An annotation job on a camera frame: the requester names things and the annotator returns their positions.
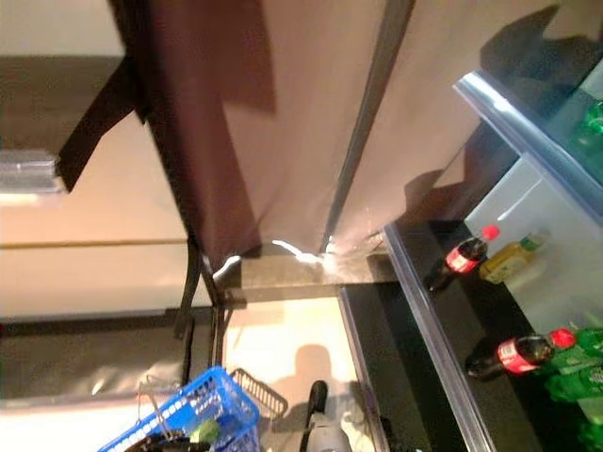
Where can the green soda bottle yellow cap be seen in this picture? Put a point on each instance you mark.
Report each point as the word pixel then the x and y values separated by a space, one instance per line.
pixel 593 428
pixel 579 367

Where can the silver robot right leg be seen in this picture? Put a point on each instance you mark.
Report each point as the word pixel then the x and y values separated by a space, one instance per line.
pixel 325 433

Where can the cola bottle red label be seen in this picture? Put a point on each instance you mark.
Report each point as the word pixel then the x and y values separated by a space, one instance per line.
pixel 464 256
pixel 516 355

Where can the white panel side shelving unit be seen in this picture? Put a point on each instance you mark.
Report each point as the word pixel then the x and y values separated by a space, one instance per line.
pixel 94 212

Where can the metal backdrop pole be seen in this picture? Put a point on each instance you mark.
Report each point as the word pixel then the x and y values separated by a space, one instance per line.
pixel 363 117

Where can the large green soda bottle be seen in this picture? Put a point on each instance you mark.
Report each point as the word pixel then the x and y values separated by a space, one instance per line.
pixel 589 132

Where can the small yellow tea bottle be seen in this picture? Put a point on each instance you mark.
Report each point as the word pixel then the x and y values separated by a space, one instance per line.
pixel 506 263

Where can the green drink container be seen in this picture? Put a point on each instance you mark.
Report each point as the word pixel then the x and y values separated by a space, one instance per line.
pixel 205 431

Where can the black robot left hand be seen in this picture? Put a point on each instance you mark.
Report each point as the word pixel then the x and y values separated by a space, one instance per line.
pixel 174 442

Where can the brown backdrop curtain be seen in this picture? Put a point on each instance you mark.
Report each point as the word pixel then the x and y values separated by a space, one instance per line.
pixel 306 117

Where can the blue plastic shopping basket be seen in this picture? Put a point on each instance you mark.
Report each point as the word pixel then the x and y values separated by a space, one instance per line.
pixel 207 391

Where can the dark floor plinth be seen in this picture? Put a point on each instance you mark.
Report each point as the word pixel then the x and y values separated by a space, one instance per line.
pixel 282 278

